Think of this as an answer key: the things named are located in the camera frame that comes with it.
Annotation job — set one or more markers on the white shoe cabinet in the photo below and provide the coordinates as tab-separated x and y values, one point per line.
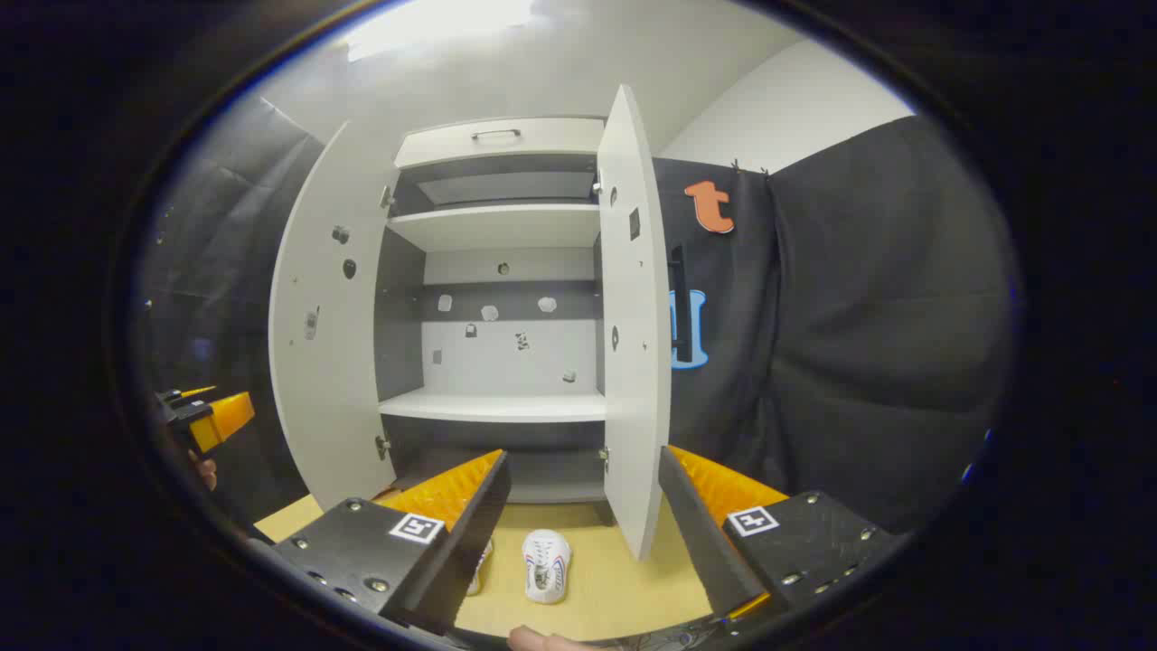
506	226

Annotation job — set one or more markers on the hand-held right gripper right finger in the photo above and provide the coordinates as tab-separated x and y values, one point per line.
696	533

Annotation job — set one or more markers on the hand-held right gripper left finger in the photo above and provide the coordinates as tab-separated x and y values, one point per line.
470	533

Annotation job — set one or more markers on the white cabinet door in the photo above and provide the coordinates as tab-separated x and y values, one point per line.
325	380
633	362

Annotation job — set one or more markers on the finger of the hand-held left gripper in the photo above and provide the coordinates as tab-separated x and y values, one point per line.
192	393
221	420

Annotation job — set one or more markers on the white cabinet drawer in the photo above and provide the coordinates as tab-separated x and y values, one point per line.
502	140

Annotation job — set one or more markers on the white striped canvas shoe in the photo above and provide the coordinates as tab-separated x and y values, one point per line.
481	565
547	565

